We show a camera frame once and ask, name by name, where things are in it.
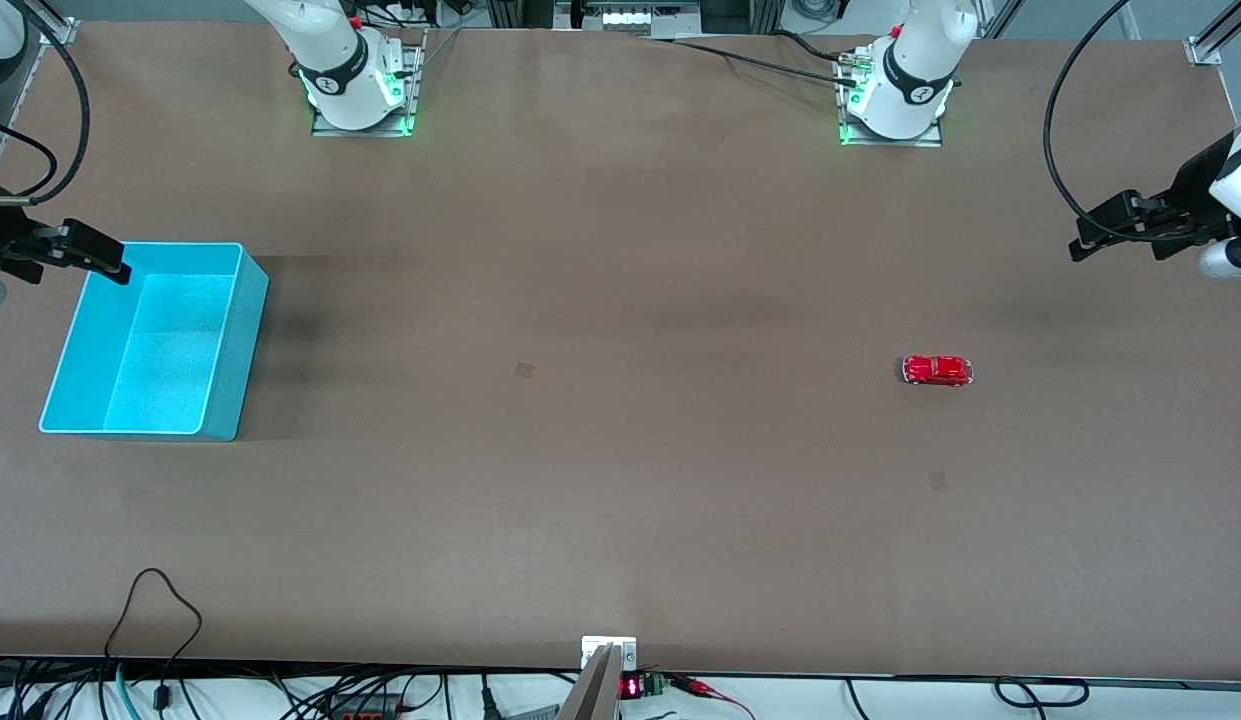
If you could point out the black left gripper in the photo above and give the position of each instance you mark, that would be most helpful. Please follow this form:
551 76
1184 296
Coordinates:
1183 212

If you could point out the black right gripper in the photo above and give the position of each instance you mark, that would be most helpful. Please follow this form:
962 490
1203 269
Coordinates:
0 244

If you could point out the red beetle toy car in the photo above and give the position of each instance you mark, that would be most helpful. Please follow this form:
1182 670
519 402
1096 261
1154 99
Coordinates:
937 370

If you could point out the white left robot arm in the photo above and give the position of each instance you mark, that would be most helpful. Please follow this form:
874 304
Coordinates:
915 60

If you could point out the blue plastic box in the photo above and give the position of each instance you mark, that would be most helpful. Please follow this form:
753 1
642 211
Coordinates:
150 390

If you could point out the black block with orange levers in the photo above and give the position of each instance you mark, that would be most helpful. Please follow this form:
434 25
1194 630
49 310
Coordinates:
365 708

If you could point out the lit equipment panel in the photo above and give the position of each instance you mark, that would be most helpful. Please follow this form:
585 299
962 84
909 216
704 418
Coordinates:
630 17

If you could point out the red clip lead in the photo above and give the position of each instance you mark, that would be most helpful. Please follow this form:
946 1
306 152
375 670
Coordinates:
702 688

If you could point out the red digit display module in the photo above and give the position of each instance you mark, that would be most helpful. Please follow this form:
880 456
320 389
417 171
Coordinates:
632 687

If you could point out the aluminium frame profile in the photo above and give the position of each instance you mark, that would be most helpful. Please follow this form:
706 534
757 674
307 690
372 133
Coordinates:
60 30
1215 45

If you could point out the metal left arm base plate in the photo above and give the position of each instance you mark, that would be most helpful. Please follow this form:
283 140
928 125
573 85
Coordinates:
935 138

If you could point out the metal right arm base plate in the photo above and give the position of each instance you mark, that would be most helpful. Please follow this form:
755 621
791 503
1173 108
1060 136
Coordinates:
412 100

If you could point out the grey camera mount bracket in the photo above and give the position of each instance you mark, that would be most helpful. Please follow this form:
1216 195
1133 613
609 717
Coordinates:
595 690

